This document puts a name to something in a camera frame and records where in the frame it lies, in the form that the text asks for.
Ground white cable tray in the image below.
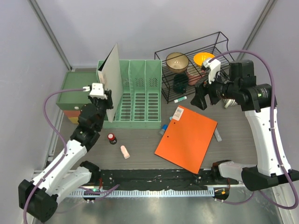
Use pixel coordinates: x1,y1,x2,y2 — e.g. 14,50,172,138
72,188,215,198

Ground green white glue stick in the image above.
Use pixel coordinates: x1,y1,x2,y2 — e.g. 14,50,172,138
173,96,187,104

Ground green file organizer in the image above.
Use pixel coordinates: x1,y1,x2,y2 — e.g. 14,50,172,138
103,60,162,129

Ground striped ceramic mug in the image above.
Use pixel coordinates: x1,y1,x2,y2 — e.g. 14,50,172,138
223,99,238,109

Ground grey highlighter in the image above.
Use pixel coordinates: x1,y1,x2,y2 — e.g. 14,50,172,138
214,128,222,142

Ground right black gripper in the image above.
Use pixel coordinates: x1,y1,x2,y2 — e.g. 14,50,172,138
191,69,239,110

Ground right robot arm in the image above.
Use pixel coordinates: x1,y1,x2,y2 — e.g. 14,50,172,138
191,58,299,191

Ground white folder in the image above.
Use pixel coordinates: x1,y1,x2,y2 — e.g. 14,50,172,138
97,43,123,123

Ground orange folder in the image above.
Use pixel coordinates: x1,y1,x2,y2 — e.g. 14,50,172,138
155,105,217,174

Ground blue grey bottle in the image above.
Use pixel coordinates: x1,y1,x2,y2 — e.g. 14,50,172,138
159,125,168,135

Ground orange bowl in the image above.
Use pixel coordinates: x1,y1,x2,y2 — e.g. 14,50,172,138
193,52,214,67

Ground black wire rack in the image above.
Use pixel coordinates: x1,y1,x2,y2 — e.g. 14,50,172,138
154,31,229,103

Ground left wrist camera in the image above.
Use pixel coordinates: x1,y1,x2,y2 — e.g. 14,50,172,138
83,83,107,99

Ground pink mug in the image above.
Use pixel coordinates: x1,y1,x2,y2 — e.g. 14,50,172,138
186,66,206,85

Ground red black stamp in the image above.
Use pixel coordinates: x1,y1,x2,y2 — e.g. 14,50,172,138
107,133,117,145

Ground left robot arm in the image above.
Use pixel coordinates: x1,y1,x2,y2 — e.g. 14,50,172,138
18,86,113,224

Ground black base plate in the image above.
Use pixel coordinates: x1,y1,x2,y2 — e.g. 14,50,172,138
96,169,228,191

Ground brown glass bowl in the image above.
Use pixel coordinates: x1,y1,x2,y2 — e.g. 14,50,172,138
165,52,189,74

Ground pink eraser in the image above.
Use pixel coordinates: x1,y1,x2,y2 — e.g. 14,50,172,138
121,145,130,159

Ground stacked drawer box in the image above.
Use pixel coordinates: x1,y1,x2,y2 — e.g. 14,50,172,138
56,71,97,124

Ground dark green mug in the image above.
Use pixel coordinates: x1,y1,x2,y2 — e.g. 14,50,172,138
173,73,189,94

